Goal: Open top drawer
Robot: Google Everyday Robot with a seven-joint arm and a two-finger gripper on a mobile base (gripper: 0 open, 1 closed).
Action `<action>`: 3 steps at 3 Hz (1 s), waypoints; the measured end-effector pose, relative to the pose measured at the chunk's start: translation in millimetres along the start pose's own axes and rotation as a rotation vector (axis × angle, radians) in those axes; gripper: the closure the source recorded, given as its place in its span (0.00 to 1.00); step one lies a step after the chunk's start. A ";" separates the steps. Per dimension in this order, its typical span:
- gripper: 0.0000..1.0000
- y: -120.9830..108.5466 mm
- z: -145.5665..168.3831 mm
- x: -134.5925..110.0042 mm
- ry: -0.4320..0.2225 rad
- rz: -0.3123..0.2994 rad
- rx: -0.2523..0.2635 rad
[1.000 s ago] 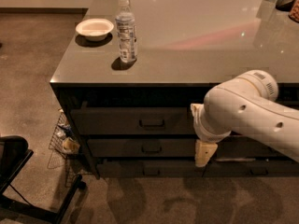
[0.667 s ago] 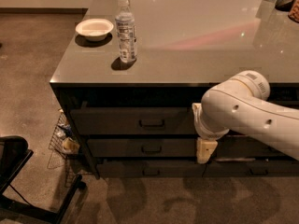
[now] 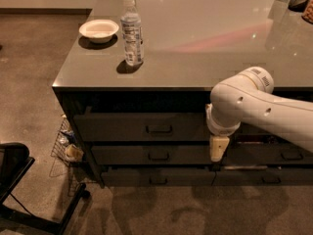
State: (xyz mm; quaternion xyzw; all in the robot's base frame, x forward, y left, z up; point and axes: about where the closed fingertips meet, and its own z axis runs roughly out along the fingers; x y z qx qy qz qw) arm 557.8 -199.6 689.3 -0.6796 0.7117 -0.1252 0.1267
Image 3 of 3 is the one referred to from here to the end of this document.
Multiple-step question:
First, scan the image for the clear plastic water bottle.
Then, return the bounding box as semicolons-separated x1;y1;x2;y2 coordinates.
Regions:
120;0;144;67

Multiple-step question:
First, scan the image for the white bowl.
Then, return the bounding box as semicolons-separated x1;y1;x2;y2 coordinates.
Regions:
79;20;119;44

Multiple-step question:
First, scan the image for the grey drawer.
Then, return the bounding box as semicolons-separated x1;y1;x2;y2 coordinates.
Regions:
236;122;270;136
91;145;211;165
213;167;313;186
73;113;209;142
101;166;215;187
222;143;313;165

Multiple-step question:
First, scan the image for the wire basket with items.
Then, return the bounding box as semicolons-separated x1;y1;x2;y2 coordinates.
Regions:
48;114;86;198

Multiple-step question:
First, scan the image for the snack bag on counter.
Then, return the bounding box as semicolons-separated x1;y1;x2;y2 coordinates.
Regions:
302;0;313;24

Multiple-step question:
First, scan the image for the grey drawer cabinet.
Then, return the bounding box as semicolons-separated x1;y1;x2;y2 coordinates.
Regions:
53;0;313;185

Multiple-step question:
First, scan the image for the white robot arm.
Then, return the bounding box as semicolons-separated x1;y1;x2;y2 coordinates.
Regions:
205;67;313;163

